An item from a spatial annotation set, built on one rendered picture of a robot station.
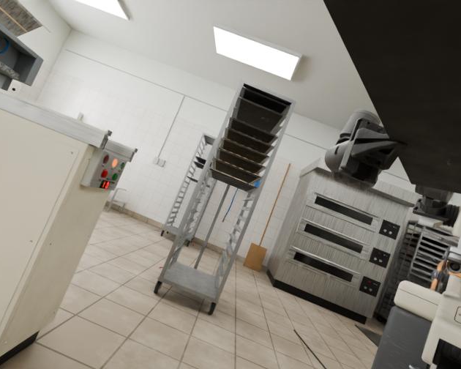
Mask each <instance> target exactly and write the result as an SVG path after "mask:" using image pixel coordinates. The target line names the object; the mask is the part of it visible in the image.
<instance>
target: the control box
mask: <svg viewBox="0 0 461 369"><path fill-rule="evenodd" d="M107 155H108V156H109V160H108V162H107V163H106V164H104V159H105V157H106V156H107ZM114 160H117V164H116V166H114V167H113V162H114ZM122 163H124V167H123V168H122V169H120V167H121V164H122ZM126 164H127V161H126V160H123V159H121V158H120V157H117V156H115V155H113V154H111V153H109V152H107V151H105V150H102V149H99V148H97V147H95V149H94V152H93V155H92V157H91V159H90V162H89V164H88V166H87V168H86V171H85V173H84V175H83V178H82V179H81V181H80V184H81V185H84V186H87V187H94V188H99V189H105V190H115V189H116V185H117V184H118V182H119V179H120V177H121V175H122V172H123V170H124V168H125V165H126ZM104 170H106V171H108V175H107V176H106V177H105V178H102V172H103V171H104ZM114 174H118V178H117V180H115V181H114V180H113V175H114ZM104 181H105V184H104V187H102V186H103V182H104ZM108 182H109V184H108V187H107V186H106V185H107V183H108ZM105 187H107V188H105Z"/></svg>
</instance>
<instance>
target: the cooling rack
mask: <svg viewBox="0 0 461 369"><path fill-rule="evenodd" d="M408 223H412V224H415V227H414V230H413V233H414V231H415V228H416V225H418V226H421V227H422V230H421V233H420V236H419V240H418V242H417V245H416V249H415V251H414V254H413V258H412V260H411V264H410V266H409V269H408V273H407V275H406V277H409V276H410V273H411V270H412V267H413V263H414V261H415V258H416V254H417V252H418V249H419V245H420V243H421V239H422V237H423V234H424V230H425V229H428V230H431V231H434V232H436V233H438V234H441V235H444V236H452V235H449V234H446V233H443V232H442V231H438V230H436V229H434V228H429V227H426V226H423V225H419V224H418V220H409V221H408ZM409 225H410V224H407V226H406V229H405V232H408V229H407V227H409ZM436 228H439V229H442V230H444V231H448V232H450V233H451V232H452V231H451V230H449V229H447V228H443V227H441V226H438V227H436ZM413 233H412V235H411V239H412V237H413ZM403 237H406V234H405V233H404V235H403ZM403 237H402V241H401V243H400V246H401V247H402V246H403V243H402V242H404V241H405V239H404V238H403ZM411 239H410V241H409V244H408V248H409V245H410V243H411ZM408 248H407V250H406V253H405V257H406V254H407V251H408ZM401 249H402V248H400V247H399V250H398V252H397V256H399V255H400V253H399V251H400V252H401ZM397 256H396V258H395V261H397V260H398V258H397ZM405 257H404V259H403V262H402V265H403V263H404V260H405ZM395 261H394V265H393V267H392V269H391V273H390V275H389V279H388V282H387V284H386V288H385V291H387V290H388V288H387V286H389V284H390V283H389V281H391V277H390V276H392V275H393V272H392V271H394V269H395V268H394V266H396V264H397V263H395ZM401 269H402V266H401V268H400V272H401ZM400 272H399V274H398V277H397V280H396V283H395V285H394V289H395V287H396V284H397V281H398V278H399V276H400ZM394 289H393V292H392V294H391V298H392V295H393V293H394ZM385 291H384V293H383V296H385V295H386V292H385ZM383 296H382V299H381V303H380V305H379V308H378V312H377V313H378V314H380V316H381V317H380V320H383V318H385V319H386V320H387V319H388V317H389V316H388V315H386V313H387V310H388V308H389V304H390V301H391V298H390V300H389V304H388V307H387V309H386V313H385V314H384V313H381V307H380V306H382V305H383V303H382V301H384V299H385V298H384V297H383Z"/></svg>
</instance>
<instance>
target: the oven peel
mask: <svg viewBox="0 0 461 369"><path fill-rule="evenodd" d="M289 167H290V163H289V165H288V168H287V171H286V173H285V176H284V179H283V181H282V184H281V187H280V190H279V192H278V195H277V198H276V201H275V202H274V206H273V208H272V211H271V214H270V216H269V220H268V222H267V224H266V228H265V230H264V232H263V236H262V238H261V241H260V244H259V245H256V244H253V243H251V245H250V248H249V251H248V253H247V257H246V258H245V261H244V264H243V266H244V267H247V268H249V269H252V270H255V271H256V272H259V271H260V269H261V266H262V263H263V260H264V258H265V255H266V251H267V249H266V248H264V247H261V242H262V241H263V237H264V235H265V233H266V229H267V227H268V224H269V221H270V219H271V215H272V213H273V211H274V207H275V205H276V202H277V199H278V197H279V194H280V191H281V189H282V186H283V183H284V181H285V177H286V175H287V172H288V169H289Z"/></svg>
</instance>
